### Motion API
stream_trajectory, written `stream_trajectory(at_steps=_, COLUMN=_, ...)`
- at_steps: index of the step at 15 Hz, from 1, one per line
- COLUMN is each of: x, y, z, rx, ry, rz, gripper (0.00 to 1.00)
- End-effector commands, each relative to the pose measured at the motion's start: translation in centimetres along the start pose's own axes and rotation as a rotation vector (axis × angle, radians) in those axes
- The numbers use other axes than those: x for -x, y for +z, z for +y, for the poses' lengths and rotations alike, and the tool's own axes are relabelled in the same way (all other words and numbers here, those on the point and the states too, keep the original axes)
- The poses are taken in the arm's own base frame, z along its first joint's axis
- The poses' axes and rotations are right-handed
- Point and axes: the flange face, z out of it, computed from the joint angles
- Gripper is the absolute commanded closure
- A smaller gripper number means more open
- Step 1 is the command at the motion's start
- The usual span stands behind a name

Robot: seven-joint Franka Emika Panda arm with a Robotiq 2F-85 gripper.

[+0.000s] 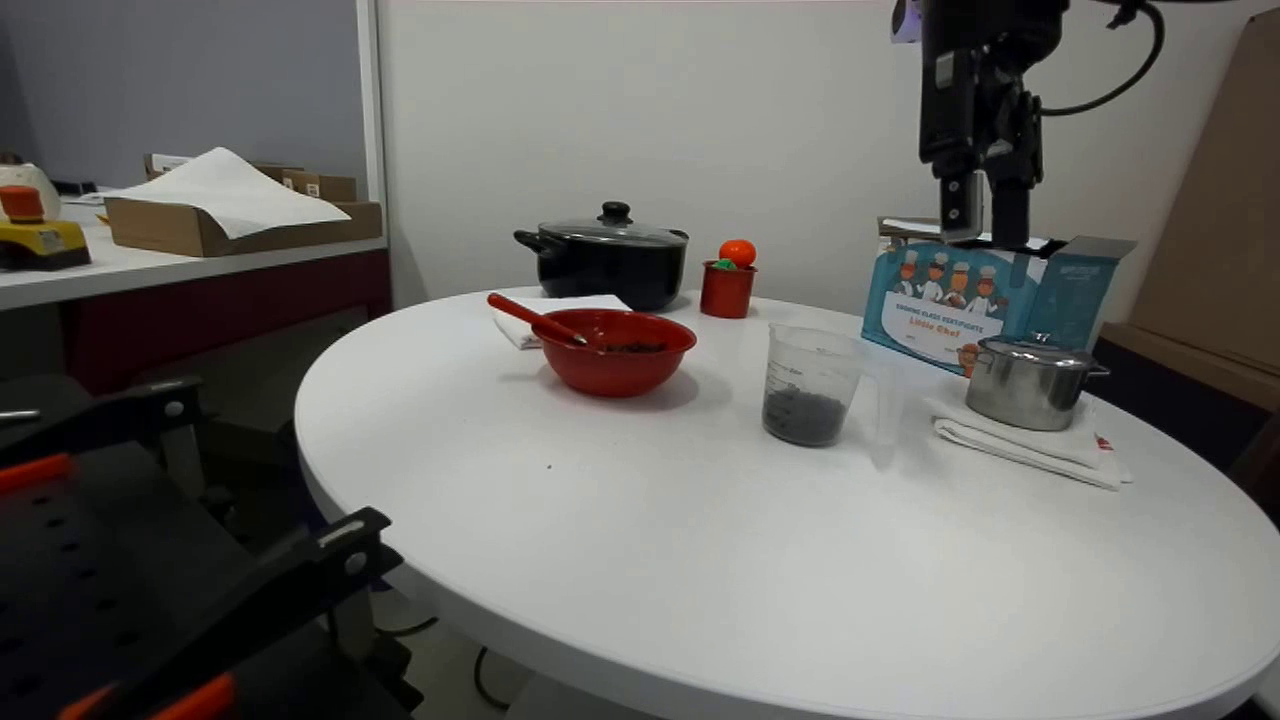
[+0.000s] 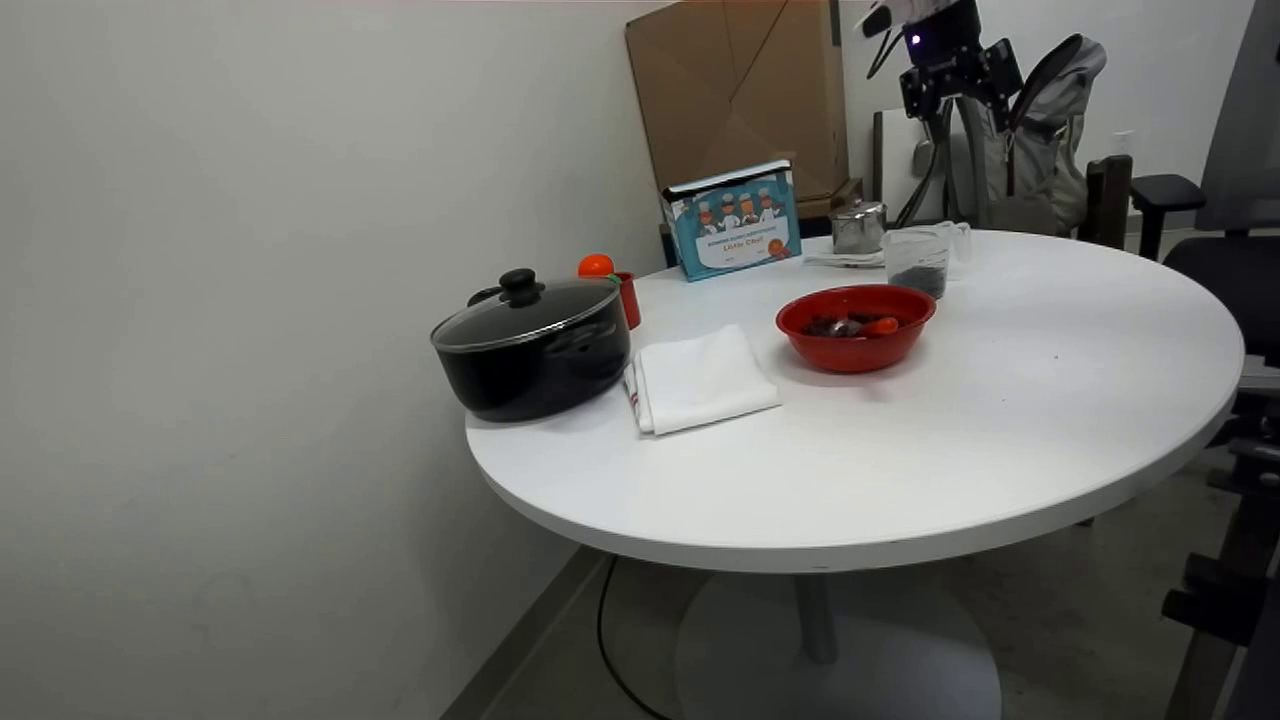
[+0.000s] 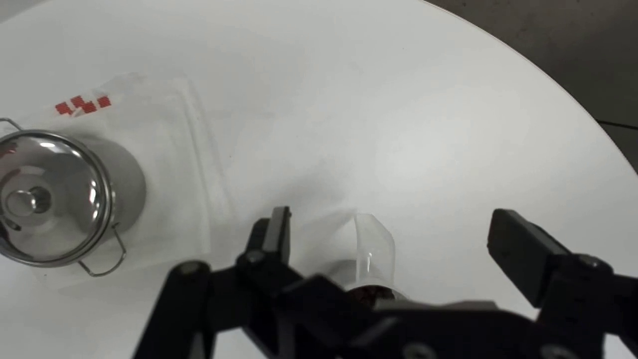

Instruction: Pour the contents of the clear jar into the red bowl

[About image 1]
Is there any white counter shelf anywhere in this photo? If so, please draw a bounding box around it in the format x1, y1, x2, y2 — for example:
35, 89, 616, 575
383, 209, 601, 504
0, 195, 398, 395

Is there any clear plastic jar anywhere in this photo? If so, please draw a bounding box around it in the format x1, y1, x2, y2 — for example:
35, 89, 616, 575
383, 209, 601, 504
761, 317, 870, 451

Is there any red spoon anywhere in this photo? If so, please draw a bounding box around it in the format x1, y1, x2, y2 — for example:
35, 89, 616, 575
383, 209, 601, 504
486, 288, 596, 354

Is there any red bowl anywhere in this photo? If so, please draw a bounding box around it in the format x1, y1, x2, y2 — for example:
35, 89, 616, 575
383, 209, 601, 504
533, 303, 700, 400

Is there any flat cardboard tray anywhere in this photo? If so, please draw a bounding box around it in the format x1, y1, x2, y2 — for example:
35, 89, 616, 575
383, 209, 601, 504
102, 163, 383, 261

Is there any white paper sheet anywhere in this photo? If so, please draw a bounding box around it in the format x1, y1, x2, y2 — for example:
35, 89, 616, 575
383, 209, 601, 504
102, 146, 358, 246

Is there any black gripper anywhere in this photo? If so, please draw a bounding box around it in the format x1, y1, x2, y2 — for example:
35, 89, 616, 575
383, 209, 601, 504
916, 28, 1048, 257

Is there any blue picture box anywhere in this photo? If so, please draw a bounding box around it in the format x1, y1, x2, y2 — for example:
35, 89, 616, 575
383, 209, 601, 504
859, 218, 1140, 380

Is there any white paper napkin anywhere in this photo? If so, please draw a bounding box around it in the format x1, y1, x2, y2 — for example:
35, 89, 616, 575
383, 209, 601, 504
929, 413, 1136, 492

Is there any small steel pot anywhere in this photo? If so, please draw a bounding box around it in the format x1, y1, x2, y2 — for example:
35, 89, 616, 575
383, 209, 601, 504
958, 334, 1114, 438

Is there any black metal stand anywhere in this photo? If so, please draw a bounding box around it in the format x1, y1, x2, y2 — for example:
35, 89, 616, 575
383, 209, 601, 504
0, 378, 430, 720

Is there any yellow toy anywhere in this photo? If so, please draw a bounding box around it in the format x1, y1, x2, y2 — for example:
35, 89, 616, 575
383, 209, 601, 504
0, 161, 97, 278

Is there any large cardboard box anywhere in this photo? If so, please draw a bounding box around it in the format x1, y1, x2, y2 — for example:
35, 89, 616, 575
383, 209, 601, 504
1106, 3, 1280, 416

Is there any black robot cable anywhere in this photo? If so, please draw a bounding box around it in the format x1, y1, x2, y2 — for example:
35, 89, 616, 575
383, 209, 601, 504
1035, 0, 1174, 122

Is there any black cooking pot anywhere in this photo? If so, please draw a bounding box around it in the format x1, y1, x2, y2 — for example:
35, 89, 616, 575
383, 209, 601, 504
511, 220, 693, 317

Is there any black floor cable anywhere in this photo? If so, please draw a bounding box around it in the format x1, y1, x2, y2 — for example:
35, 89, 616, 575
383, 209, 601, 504
468, 645, 524, 717

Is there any small red cup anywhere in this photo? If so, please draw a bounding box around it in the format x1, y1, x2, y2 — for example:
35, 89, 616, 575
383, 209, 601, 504
698, 257, 761, 319

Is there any glass pot lid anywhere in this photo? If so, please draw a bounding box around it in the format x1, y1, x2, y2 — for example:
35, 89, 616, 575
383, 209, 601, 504
536, 195, 693, 257

